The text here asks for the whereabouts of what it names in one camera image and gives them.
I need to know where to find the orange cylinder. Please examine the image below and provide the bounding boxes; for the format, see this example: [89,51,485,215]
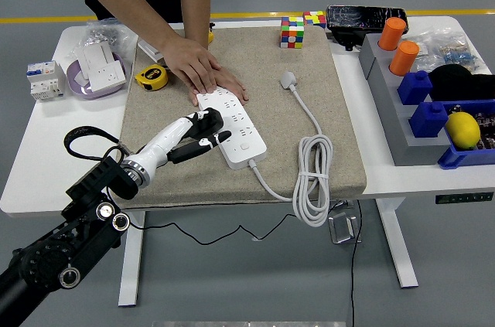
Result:
[388,40,420,77]
[377,16,407,52]

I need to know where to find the grey stepped block holder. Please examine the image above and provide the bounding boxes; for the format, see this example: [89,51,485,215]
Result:
[357,32,459,168]

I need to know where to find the person's right hand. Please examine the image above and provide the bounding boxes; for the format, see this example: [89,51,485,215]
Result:
[160,35,222,94]

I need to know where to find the small Rubik's cube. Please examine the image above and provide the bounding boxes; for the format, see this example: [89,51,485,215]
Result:
[302,10,327,29]

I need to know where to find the thin black adapter cord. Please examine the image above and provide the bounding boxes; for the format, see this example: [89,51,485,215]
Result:
[115,203,298,246]

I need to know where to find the black table power cable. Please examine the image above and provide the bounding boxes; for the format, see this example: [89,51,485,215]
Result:
[349,199,364,327]

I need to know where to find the blue plastic bin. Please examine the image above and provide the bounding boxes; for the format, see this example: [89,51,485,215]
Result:
[437,98,495,170]

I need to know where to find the black plug adapter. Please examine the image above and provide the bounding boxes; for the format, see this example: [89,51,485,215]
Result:
[193,108,224,138]

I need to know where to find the black cloth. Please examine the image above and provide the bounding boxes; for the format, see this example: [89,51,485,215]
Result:
[427,63,495,103]

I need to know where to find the person's left hand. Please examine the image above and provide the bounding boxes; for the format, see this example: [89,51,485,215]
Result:
[189,67,250,107]

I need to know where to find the dark circuit boards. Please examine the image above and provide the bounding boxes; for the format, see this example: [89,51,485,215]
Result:
[448,103,495,151]

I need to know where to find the white square wall switch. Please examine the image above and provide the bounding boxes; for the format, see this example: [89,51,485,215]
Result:
[137,36,166,62]

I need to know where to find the grey-brown mat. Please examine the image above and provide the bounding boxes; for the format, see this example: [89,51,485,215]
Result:
[115,26,367,210]

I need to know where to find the clear bag of metal parts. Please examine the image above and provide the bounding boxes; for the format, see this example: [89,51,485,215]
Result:
[84,17,138,52]

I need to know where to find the white table leg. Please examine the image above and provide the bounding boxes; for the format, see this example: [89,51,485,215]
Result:
[377,198,419,289]
[118,210,146,308]

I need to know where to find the white power strip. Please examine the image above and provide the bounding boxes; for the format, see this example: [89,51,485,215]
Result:
[196,87,268,170]

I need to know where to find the black table control panel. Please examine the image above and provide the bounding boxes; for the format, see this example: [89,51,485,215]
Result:
[435,192,494,205]

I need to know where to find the black wrapped box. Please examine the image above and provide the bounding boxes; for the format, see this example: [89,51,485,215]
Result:
[325,4,409,52]

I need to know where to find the clear bag of components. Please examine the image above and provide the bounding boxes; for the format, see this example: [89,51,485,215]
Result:
[405,29,483,75]

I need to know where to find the blue block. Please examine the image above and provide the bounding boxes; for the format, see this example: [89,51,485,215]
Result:
[408,101,449,139]
[397,70,433,106]

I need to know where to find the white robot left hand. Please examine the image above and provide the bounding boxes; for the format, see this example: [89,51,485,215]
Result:
[131,107,233,172]

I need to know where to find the yellow lemon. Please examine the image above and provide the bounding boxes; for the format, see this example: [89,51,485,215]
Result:
[444,111,482,150]

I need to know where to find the white wall socket panel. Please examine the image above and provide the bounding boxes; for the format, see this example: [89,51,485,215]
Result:
[87,63,128,93]

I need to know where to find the purple bowl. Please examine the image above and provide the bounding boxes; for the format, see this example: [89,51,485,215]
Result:
[65,51,131,100]

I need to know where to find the white power strip cord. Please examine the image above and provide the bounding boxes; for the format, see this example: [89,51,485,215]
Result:
[247,70,334,228]

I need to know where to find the white circuit breaker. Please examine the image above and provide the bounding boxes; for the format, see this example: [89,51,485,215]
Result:
[26,60,65,103]

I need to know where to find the large Rubik's cube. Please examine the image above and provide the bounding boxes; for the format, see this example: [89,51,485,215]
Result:
[279,15,306,49]

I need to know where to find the white switch panel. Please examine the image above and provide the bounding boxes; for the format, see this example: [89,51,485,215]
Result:
[74,41,114,73]

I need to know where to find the yellow tape measure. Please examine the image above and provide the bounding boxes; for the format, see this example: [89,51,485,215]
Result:
[134,63,170,92]

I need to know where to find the clear acrylic bracket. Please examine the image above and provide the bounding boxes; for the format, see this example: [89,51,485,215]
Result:
[327,210,363,246]

